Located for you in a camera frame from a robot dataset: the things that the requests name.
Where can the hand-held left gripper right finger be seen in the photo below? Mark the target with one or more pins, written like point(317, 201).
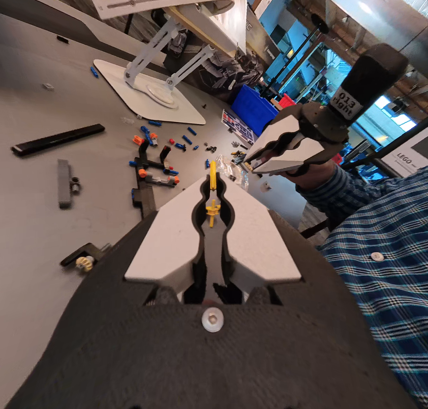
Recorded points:
point(264, 248)

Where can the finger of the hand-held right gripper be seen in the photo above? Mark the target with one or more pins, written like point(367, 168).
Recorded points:
point(277, 134)
point(294, 158)

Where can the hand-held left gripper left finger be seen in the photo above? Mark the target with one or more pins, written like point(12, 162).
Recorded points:
point(167, 245)

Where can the yellow lego axle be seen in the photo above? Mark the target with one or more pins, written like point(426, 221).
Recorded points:
point(213, 176)

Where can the axle with tan gear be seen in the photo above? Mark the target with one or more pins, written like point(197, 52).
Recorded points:
point(80, 251)

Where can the person's right forearm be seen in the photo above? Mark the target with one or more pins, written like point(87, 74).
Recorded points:
point(334, 194)

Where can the lego sticker sheet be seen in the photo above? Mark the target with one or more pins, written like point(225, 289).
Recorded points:
point(239, 126)

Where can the small light grey lego pin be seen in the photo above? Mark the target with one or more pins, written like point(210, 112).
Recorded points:
point(266, 185)

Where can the small yellow axle lego assembly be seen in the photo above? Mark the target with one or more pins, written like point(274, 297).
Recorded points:
point(238, 156)

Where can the yellow black lego joint assembly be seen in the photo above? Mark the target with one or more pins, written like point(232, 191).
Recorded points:
point(212, 211)

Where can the grey lego actuator orange ends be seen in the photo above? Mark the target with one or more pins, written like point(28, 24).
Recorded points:
point(159, 179)

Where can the black lego pin connector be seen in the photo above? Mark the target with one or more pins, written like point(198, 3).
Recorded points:
point(210, 148)

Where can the dark printed lego box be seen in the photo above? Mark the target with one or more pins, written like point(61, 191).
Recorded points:
point(220, 71)

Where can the blue lego liftarm black pin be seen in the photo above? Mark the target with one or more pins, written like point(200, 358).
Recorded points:
point(180, 146)

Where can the dark grey lego beam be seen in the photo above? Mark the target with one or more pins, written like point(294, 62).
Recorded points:
point(65, 183)

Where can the black long lego beam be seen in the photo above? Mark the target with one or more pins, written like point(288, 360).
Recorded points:
point(56, 141)

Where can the scattered blue lego pins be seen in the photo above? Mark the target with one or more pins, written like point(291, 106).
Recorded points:
point(94, 71)

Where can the small black lego pin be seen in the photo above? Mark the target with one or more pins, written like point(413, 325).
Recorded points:
point(62, 39)

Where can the person's right hand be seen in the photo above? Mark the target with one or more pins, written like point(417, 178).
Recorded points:
point(317, 176)

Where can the red plastic bin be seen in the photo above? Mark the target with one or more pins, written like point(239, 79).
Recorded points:
point(286, 101)

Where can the blue plastic bin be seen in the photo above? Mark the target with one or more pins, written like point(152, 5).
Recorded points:
point(250, 111)

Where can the clear plastic bag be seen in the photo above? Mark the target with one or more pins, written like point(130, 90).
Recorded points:
point(234, 176)

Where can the framed marker sign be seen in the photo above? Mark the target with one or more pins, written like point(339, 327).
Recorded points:
point(408, 158)

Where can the person's torso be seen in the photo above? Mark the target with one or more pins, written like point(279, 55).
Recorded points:
point(384, 281)

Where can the small clear plastic scrap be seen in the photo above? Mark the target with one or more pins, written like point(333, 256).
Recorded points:
point(125, 120)

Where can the white book stand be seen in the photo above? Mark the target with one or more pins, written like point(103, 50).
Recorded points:
point(140, 94)

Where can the black lego frame assembly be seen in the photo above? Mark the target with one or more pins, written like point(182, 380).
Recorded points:
point(147, 198)

